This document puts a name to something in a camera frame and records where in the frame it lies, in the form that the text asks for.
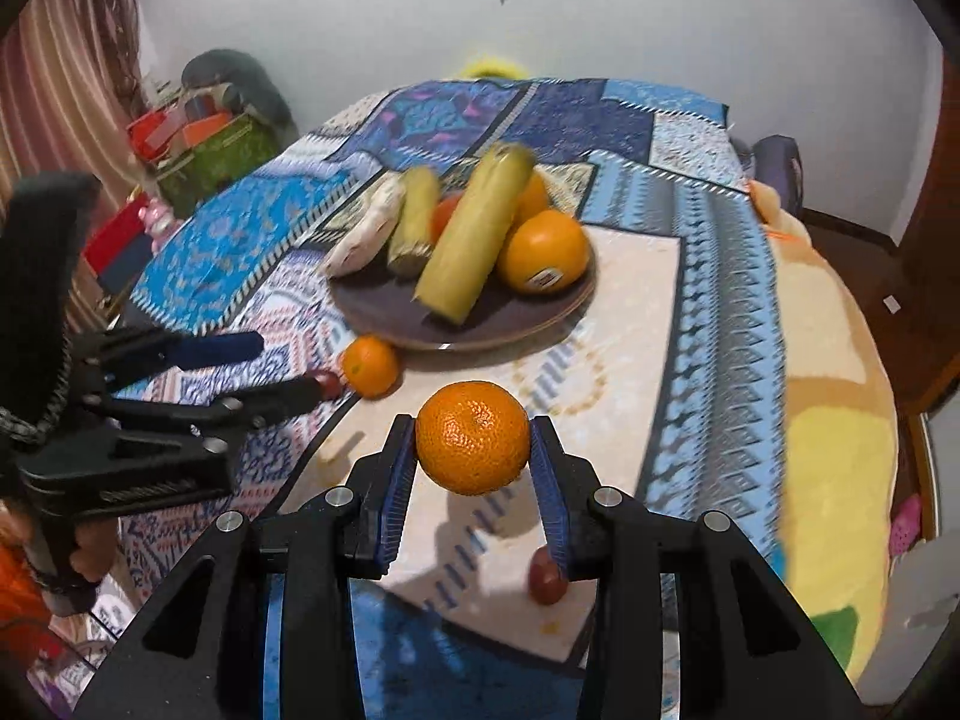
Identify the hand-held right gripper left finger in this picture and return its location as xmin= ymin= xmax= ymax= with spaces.
xmin=75 ymin=412 xmax=419 ymax=720

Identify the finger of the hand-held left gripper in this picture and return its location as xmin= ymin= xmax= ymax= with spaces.
xmin=96 ymin=375 xmax=325 ymax=452
xmin=73 ymin=325 xmax=266 ymax=392

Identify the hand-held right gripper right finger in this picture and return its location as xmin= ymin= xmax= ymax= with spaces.
xmin=527 ymin=415 xmax=865 ymax=720

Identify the small tangerine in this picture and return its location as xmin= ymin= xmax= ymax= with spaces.
xmin=340 ymin=334 xmax=401 ymax=401
xmin=415 ymin=380 xmax=532 ymax=497

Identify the purple plate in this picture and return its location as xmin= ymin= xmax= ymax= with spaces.
xmin=329 ymin=187 xmax=599 ymax=352

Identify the pale sweet potato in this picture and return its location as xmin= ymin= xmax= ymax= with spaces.
xmin=322 ymin=172 xmax=407 ymax=277

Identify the short sugarcane piece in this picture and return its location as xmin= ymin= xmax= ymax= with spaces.
xmin=387 ymin=166 xmax=443 ymax=277

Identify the orange with sticker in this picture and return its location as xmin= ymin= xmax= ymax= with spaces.
xmin=496 ymin=209 xmax=592 ymax=296

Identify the long sugarcane piece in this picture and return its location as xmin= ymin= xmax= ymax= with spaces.
xmin=414 ymin=143 xmax=538 ymax=328

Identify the large plain orange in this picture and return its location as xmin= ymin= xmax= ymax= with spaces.
xmin=516 ymin=171 xmax=554 ymax=227

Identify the person's left hand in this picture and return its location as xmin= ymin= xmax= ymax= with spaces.
xmin=66 ymin=520 xmax=122 ymax=584

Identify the orange clothing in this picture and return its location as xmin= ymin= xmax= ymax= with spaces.
xmin=0 ymin=506 xmax=50 ymax=635

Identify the red and blue box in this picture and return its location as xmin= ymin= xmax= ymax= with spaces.
xmin=81 ymin=201 xmax=164 ymax=295

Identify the pink toy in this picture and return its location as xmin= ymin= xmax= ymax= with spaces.
xmin=142 ymin=198 xmax=179 ymax=242

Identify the green patterned box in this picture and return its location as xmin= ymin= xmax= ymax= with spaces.
xmin=153 ymin=115 xmax=284 ymax=220

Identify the black fuzzy cloth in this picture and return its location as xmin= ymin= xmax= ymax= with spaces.
xmin=0 ymin=171 xmax=104 ymax=428

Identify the orange box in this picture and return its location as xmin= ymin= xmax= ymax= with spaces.
xmin=180 ymin=111 xmax=235 ymax=151

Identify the patchwork blanket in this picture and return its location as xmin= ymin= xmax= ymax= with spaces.
xmin=97 ymin=77 xmax=790 ymax=720

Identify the striped curtain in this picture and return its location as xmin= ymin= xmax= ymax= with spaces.
xmin=0 ymin=0 xmax=145 ymax=207

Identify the colourful plush blanket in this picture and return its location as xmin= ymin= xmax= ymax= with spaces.
xmin=748 ymin=178 xmax=902 ymax=695

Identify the pink slipper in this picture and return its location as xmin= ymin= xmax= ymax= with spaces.
xmin=888 ymin=493 xmax=925 ymax=557

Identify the white plastic object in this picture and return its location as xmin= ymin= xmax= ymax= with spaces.
xmin=876 ymin=546 xmax=960 ymax=707

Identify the dark purple backpack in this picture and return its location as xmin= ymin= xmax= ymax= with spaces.
xmin=730 ymin=134 xmax=805 ymax=212

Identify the brown wooden door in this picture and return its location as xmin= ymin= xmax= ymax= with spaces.
xmin=896 ymin=37 xmax=960 ymax=417

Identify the yellow ring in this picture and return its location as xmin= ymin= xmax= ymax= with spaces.
xmin=460 ymin=55 xmax=527 ymax=80

